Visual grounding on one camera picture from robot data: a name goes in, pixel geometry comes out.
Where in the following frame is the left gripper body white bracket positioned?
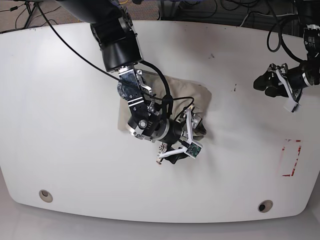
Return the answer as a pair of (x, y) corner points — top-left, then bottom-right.
(267, 63), (302, 112)

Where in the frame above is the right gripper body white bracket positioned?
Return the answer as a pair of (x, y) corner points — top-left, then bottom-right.
(156, 105), (203, 165)

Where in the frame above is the beige t-shirt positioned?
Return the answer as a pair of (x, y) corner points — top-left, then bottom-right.
(117, 71), (212, 132)

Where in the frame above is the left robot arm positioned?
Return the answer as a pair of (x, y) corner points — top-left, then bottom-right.
(253, 0), (320, 113)

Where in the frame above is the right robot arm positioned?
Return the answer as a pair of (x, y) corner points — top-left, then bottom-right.
(59, 0), (205, 164)

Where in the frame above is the red tape rectangle marking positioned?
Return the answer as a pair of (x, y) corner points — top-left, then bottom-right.
(279, 139), (302, 177)

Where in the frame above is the black tripod stand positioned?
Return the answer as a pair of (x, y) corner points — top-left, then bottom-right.
(22, 1), (37, 30)

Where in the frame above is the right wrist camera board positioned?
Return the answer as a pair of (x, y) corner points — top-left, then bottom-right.
(185, 142), (202, 159)

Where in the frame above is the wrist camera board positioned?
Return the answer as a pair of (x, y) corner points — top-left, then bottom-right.
(185, 142), (202, 159)
(291, 104), (301, 113)

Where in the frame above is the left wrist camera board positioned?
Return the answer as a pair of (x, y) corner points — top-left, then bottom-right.
(291, 104), (301, 113)

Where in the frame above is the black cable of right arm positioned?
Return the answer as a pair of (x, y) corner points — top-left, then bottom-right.
(34, 0), (196, 121)

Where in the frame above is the right table cable grommet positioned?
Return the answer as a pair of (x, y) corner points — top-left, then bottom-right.
(257, 199), (273, 213)

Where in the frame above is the table cable grommet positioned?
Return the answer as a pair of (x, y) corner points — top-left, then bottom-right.
(39, 189), (53, 203)
(257, 199), (273, 213)

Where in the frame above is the left table cable grommet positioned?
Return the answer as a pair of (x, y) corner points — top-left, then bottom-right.
(39, 189), (53, 203)

